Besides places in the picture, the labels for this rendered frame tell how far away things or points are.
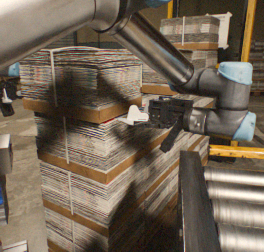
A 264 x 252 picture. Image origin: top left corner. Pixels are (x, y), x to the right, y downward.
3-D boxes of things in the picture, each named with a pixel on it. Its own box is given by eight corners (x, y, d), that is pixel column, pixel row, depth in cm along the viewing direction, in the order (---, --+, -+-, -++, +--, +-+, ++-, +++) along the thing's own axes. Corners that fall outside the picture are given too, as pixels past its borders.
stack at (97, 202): (48, 271, 119) (30, 108, 97) (154, 173, 214) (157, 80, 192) (111, 316, 99) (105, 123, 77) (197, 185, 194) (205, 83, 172)
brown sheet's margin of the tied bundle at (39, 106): (22, 109, 94) (21, 98, 93) (75, 97, 117) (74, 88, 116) (51, 114, 86) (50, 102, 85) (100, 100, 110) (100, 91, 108)
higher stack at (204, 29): (154, 173, 214) (159, 18, 179) (168, 160, 238) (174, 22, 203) (197, 186, 194) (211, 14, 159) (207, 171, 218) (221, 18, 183)
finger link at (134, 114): (117, 103, 70) (149, 104, 70) (118, 122, 72) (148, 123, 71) (116, 105, 67) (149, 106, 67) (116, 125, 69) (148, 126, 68)
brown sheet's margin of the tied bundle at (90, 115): (63, 116, 83) (62, 104, 82) (111, 101, 107) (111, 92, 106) (99, 123, 75) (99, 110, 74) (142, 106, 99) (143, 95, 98)
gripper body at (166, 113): (157, 95, 73) (196, 99, 68) (157, 122, 76) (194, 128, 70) (146, 99, 67) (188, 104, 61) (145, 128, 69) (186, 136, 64)
